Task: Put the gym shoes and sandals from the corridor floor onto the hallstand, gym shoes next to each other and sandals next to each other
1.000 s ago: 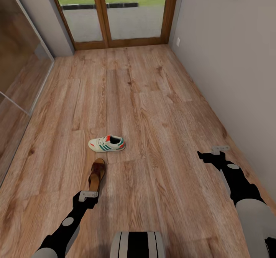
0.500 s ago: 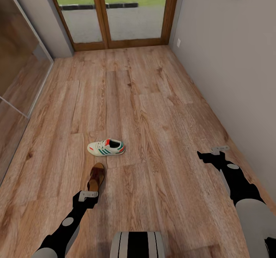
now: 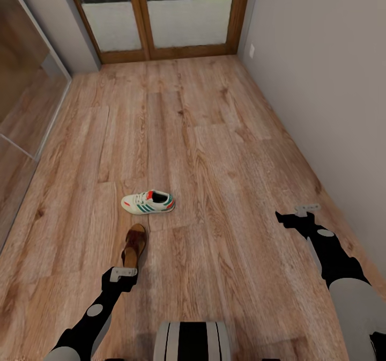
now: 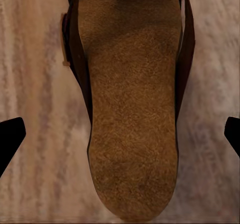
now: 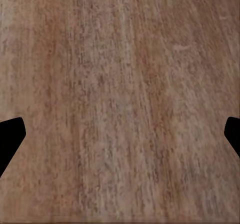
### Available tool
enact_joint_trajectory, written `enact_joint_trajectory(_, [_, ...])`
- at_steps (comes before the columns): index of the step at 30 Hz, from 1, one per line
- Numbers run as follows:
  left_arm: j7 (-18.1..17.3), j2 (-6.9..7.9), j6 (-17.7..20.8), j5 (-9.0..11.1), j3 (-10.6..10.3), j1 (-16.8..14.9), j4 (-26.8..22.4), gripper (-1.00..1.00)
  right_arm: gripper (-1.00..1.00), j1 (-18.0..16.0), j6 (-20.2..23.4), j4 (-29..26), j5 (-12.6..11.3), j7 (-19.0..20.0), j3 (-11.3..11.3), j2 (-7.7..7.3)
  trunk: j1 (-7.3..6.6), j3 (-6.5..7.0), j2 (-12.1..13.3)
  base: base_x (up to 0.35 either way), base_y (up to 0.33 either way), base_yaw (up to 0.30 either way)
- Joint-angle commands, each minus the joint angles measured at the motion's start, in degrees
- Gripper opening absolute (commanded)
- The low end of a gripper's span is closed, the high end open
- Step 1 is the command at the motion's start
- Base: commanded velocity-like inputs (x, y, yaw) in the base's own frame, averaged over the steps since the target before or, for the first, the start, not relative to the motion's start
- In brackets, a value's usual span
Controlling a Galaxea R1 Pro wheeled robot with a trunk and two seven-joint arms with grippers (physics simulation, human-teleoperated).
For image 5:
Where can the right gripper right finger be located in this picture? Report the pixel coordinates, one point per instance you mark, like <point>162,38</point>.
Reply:
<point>232,133</point>

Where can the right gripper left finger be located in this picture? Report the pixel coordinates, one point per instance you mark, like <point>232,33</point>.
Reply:
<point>12,134</point>

